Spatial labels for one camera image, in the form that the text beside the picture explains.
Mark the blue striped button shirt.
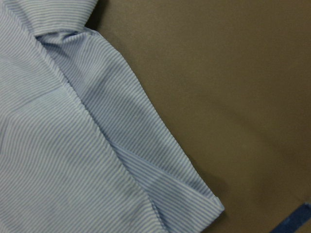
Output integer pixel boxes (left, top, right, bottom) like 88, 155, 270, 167
0, 0, 224, 233

